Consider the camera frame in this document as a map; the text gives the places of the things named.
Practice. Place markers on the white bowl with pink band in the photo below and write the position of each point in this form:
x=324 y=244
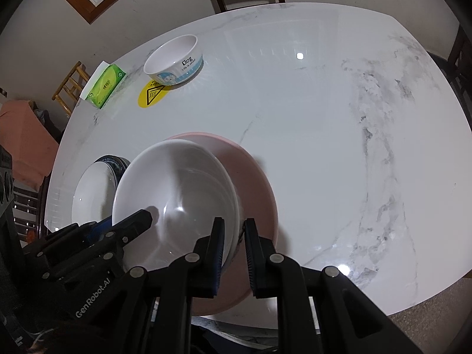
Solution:
x=177 y=177

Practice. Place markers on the white bowl with blue band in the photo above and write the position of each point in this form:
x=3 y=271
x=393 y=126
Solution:
x=173 y=49

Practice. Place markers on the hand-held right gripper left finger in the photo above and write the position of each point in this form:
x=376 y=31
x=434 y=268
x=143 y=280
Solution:
x=217 y=258

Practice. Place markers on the pink cloth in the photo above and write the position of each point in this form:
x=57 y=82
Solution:
x=25 y=136

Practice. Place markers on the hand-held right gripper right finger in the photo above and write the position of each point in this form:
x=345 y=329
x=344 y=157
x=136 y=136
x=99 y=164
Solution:
x=252 y=265

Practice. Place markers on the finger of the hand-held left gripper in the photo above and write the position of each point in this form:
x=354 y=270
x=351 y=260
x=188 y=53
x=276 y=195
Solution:
x=96 y=230
x=132 y=225

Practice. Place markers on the large pink bowl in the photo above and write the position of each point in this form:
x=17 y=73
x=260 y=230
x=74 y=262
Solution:
x=254 y=191

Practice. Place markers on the yellow round warning sticker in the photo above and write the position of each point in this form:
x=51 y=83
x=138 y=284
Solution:
x=149 y=97

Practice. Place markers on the green tissue pack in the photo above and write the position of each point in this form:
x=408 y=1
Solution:
x=107 y=84

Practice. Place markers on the bamboo chair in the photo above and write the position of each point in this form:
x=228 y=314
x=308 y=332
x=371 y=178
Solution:
x=68 y=84

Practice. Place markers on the grey quilted cushion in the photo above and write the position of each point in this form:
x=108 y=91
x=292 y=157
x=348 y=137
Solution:
x=236 y=339

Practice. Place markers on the white plate with red flowers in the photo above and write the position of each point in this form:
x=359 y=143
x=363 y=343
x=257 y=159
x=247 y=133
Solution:
x=92 y=195

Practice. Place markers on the large blue floral plate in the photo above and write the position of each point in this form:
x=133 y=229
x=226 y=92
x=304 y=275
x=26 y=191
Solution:
x=120 y=164

